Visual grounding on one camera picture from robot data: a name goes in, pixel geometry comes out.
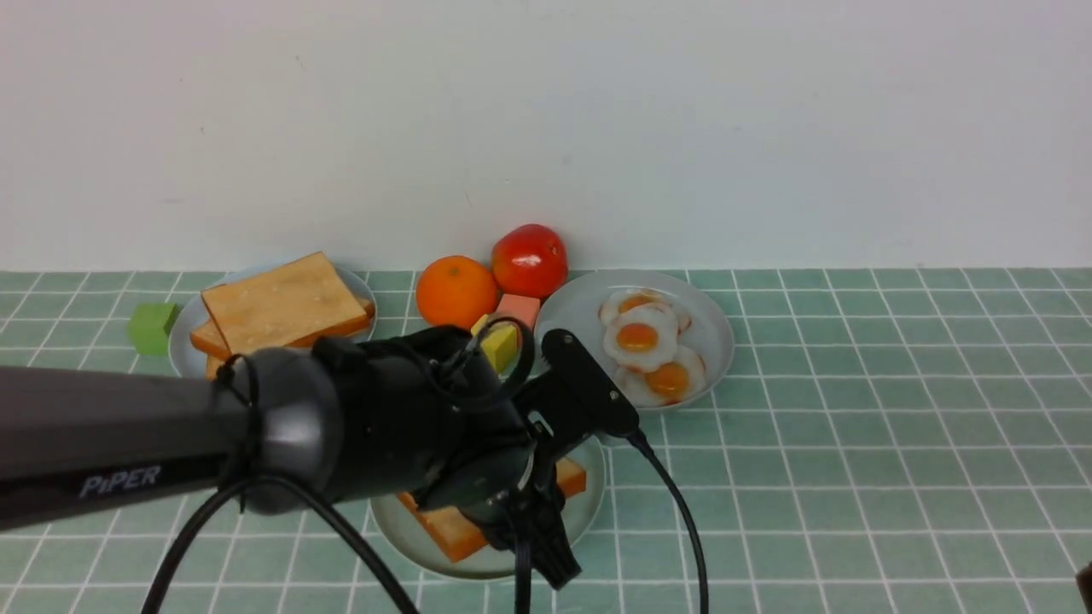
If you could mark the orange fruit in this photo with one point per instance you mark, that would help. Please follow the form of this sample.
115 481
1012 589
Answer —
456 291

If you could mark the green checked tablecloth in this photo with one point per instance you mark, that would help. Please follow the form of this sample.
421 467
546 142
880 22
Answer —
887 441

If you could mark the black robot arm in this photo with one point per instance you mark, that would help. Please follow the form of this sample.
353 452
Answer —
74 443

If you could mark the green centre plate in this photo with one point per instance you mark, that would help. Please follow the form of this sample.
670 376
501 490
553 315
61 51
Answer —
397 526

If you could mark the salmon pink cube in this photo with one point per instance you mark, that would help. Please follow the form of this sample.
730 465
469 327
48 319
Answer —
524 308

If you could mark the toast slice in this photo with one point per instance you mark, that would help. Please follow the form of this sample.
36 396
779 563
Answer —
456 536
213 364
287 306
207 338

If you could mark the yellow cube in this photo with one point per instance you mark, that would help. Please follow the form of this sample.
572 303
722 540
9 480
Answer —
499 339

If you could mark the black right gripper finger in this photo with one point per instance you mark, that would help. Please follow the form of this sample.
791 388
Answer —
551 553

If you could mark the light blue bread plate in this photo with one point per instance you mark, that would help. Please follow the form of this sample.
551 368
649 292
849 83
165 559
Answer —
191 363

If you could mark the green cube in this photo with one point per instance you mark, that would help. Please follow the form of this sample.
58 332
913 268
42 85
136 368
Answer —
149 327

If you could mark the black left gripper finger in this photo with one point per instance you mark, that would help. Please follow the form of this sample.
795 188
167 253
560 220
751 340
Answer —
511 529

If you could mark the red tomato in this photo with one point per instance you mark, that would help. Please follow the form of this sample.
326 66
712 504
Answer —
530 261

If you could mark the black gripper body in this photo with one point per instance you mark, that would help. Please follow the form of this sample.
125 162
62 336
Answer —
426 414

